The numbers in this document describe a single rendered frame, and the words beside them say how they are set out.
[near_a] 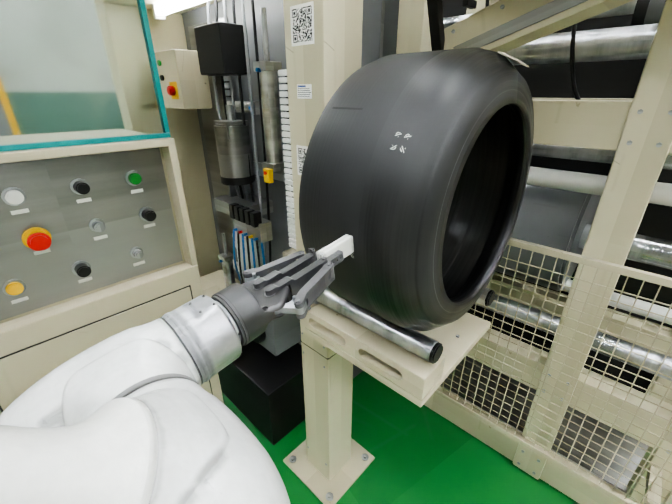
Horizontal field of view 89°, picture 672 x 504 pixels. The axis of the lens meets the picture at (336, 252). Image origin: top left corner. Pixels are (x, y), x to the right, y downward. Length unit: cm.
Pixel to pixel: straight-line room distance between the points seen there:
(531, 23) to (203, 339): 95
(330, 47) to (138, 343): 68
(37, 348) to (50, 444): 84
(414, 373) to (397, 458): 96
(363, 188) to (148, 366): 36
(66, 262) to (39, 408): 70
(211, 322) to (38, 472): 21
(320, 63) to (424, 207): 45
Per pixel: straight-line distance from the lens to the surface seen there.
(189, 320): 41
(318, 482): 160
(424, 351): 74
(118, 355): 39
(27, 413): 40
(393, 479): 163
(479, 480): 171
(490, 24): 108
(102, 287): 112
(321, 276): 47
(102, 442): 26
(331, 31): 86
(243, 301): 43
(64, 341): 110
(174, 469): 26
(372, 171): 53
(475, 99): 59
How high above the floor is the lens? 138
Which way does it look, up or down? 25 degrees down
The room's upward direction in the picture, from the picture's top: straight up
